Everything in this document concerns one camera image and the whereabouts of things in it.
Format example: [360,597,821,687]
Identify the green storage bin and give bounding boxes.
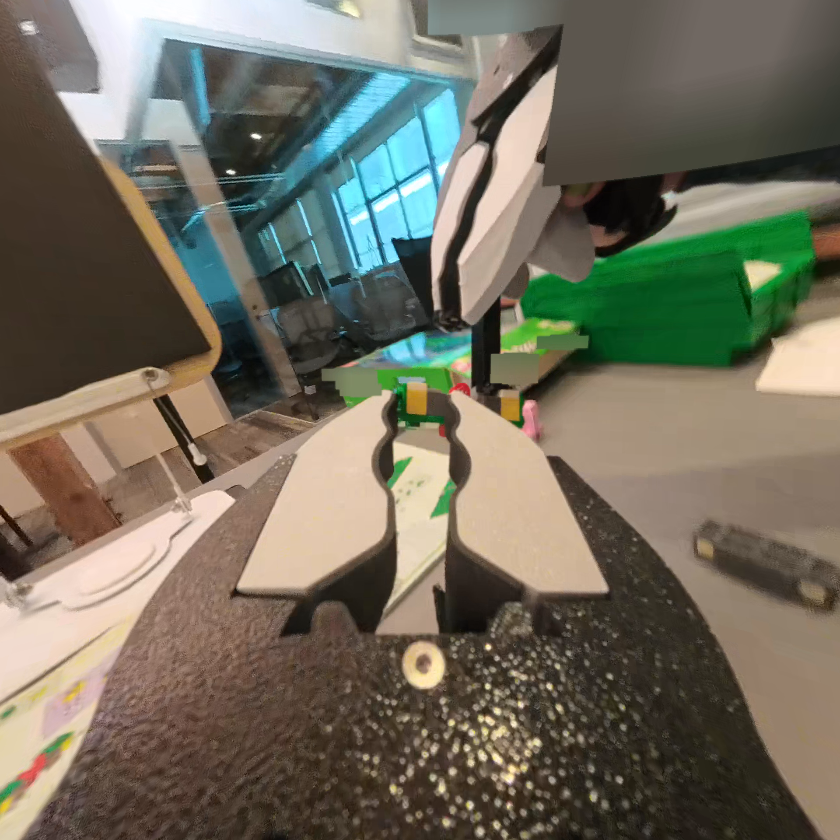
[517,210,819,370]

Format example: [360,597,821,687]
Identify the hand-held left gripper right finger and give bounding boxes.
[446,392,609,599]

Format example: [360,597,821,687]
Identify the black monitor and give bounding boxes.
[392,236,439,317]

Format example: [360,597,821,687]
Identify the grey desk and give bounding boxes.
[377,177,840,840]

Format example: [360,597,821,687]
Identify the white holder bar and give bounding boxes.
[0,366,173,451]

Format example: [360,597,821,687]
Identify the small green brick set box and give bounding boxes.
[500,317,589,389]

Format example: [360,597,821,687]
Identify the black office chair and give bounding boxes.
[277,298,347,396]
[328,268,429,350]

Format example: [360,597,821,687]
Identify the plain white paper sheet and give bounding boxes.
[755,318,840,399]

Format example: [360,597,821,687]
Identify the black rectangular block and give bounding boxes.
[692,518,840,616]

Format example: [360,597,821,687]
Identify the colourful printed instruction sheet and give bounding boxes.
[0,616,136,840]

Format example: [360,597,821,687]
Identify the thin black rod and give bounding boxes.
[151,392,217,486]

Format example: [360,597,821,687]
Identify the large green brick set box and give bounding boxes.
[338,327,475,398]

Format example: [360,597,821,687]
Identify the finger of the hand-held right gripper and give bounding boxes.
[430,64,504,317]
[458,80,564,327]

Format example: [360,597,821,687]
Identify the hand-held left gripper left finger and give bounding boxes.
[234,394,400,599]

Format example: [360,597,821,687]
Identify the wooden post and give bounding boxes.
[5,433,123,547]

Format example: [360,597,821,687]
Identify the white shaped plate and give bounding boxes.
[0,489,237,700]

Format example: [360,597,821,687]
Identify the green brick assembly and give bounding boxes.
[392,379,526,438]

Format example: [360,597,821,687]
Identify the white instruction sheet green prints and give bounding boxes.
[383,449,462,616]

